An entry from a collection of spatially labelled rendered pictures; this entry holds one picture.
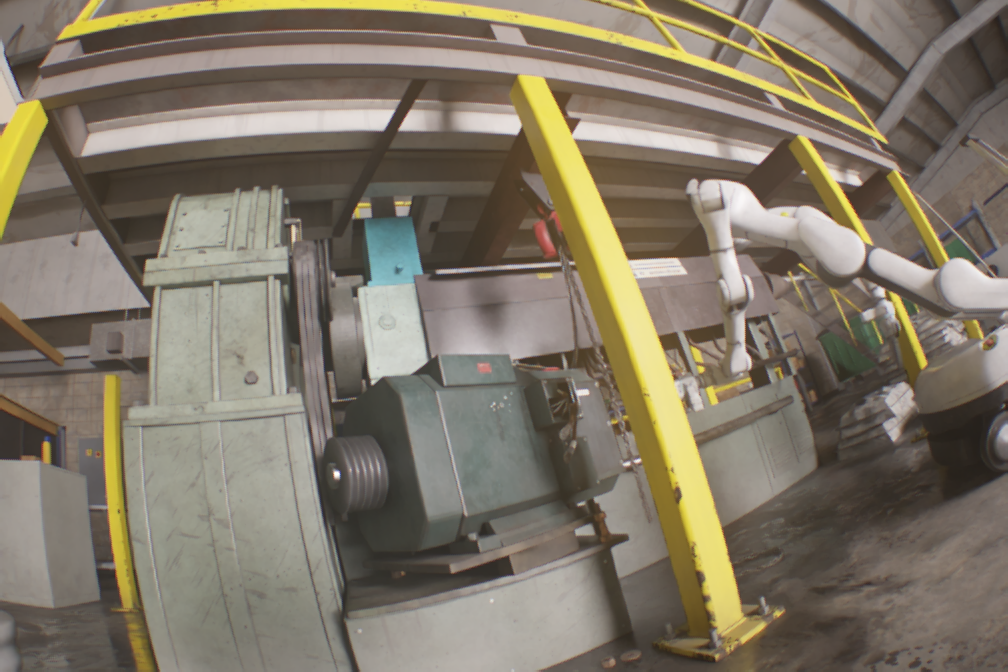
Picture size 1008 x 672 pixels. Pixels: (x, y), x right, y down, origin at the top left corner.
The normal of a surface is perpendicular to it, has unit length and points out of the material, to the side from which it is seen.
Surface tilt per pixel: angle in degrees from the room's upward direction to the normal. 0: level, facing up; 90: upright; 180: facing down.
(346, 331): 103
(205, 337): 90
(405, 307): 90
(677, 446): 90
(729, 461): 90
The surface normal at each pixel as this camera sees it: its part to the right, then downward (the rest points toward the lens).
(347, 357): 0.39, 0.13
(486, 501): 0.60, -0.47
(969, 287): -0.55, -0.22
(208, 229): 0.25, -0.61
